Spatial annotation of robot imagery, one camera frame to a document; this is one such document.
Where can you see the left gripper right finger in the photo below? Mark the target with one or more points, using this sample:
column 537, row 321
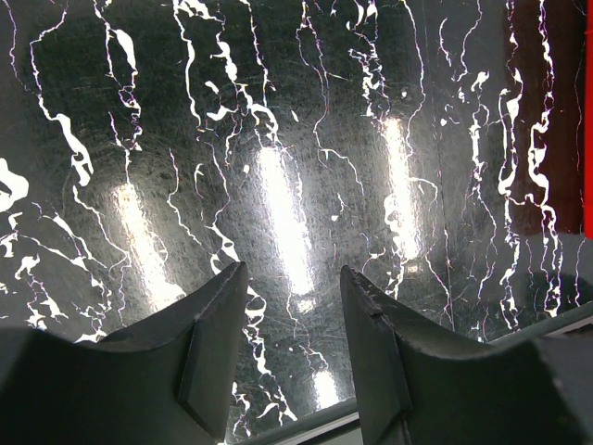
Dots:
column 417, row 382

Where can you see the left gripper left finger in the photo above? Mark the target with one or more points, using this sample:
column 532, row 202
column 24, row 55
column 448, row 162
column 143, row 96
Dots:
column 164, row 380

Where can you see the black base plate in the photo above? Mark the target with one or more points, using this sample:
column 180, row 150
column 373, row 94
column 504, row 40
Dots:
column 341, row 418

